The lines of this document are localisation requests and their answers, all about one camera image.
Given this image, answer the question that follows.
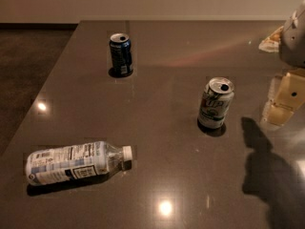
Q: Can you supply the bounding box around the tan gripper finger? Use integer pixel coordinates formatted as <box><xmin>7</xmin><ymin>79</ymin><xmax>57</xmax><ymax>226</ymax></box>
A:
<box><xmin>258</xmin><ymin>26</ymin><xmax>283</xmax><ymax>53</ymax></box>
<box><xmin>261</xmin><ymin>69</ymin><xmax>305</xmax><ymax>127</ymax></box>

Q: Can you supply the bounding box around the white green 7up can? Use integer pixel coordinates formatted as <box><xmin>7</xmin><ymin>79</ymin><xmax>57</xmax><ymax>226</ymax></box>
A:
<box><xmin>197</xmin><ymin>77</ymin><xmax>234</xmax><ymax>129</ymax></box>

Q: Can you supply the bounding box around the blue pepsi can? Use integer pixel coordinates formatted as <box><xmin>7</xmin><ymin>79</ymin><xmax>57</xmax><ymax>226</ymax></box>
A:
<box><xmin>110</xmin><ymin>32</ymin><xmax>133</xmax><ymax>77</ymax></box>

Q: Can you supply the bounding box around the clear plastic water bottle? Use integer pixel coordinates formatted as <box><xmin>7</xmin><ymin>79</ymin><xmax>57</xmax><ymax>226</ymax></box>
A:
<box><xmin>25</xmin><ymin>141</ymin><xmax>132</xmax><ymax>186</ymax></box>

